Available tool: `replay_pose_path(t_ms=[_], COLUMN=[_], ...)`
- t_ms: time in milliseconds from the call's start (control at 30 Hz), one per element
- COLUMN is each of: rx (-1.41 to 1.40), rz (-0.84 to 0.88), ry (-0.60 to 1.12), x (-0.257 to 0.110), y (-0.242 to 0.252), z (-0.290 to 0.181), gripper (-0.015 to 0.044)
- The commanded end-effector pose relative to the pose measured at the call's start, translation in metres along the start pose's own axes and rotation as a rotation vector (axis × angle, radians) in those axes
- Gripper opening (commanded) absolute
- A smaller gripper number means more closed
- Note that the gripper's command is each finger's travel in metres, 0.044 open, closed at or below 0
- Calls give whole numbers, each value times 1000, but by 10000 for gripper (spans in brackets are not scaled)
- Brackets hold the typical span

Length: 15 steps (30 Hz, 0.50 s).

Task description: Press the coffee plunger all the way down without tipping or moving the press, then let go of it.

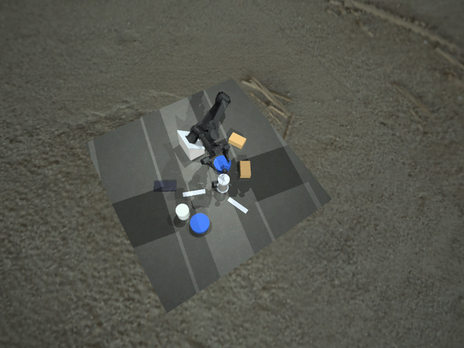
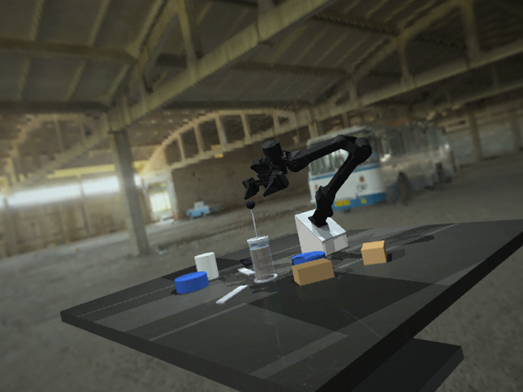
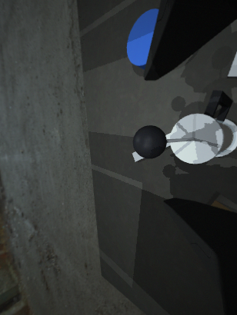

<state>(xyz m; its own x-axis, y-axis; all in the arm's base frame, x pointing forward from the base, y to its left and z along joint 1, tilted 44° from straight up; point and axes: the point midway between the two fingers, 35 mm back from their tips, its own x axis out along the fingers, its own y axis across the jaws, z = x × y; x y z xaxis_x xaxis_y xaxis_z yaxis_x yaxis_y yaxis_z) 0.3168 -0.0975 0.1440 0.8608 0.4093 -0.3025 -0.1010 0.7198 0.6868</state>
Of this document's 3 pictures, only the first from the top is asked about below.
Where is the white cylinder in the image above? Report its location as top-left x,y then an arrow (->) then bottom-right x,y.
176,204 -> 190,220

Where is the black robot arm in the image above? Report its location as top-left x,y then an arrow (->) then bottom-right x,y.
186,92 -> 231,155

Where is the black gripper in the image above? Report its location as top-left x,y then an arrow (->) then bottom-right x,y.
200,141 -> 230,171

